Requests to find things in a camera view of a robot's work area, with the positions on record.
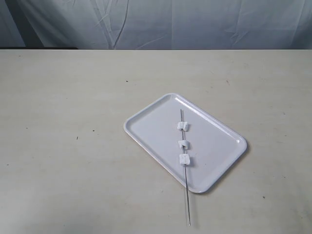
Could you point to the white wrinkled backdrop curtain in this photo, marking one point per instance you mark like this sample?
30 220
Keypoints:
156 24

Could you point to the thin metal skewer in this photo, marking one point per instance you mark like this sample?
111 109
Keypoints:
185 173

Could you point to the white marshmallow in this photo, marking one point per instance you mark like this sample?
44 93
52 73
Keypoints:
184 159
184 144
183 126

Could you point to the white rectangular plastic tray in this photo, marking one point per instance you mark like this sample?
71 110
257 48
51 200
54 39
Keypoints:
214 147

